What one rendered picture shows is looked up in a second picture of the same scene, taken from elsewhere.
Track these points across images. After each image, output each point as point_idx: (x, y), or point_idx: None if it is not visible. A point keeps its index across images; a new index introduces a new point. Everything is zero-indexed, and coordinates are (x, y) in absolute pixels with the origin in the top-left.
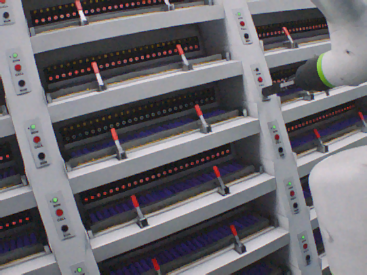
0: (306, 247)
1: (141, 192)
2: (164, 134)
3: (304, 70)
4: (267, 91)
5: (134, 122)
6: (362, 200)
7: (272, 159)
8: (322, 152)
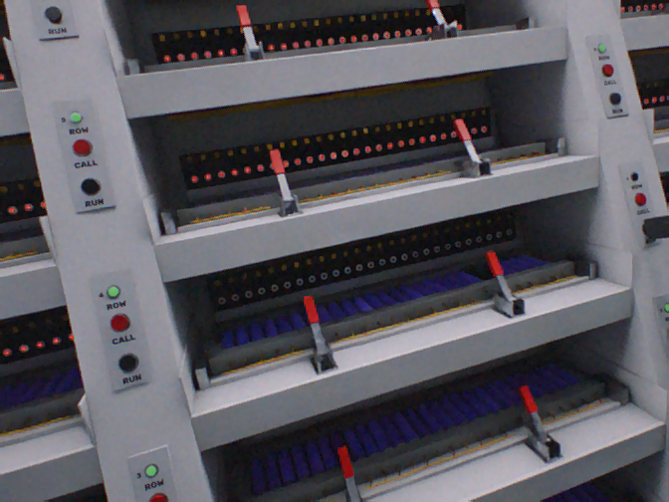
0: None
1: (360, 414)
2: (416, 309)
3: None
4: (666, 228)
5: (355, 272)
6: None
7: (662, 381)
8: None
